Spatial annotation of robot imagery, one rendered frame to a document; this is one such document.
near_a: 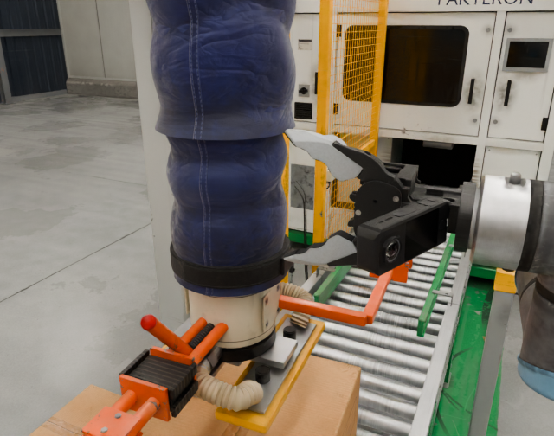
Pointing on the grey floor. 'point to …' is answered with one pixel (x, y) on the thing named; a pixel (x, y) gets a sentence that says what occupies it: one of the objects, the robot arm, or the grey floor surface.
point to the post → (492, 351)
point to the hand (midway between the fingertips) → (280, 199)
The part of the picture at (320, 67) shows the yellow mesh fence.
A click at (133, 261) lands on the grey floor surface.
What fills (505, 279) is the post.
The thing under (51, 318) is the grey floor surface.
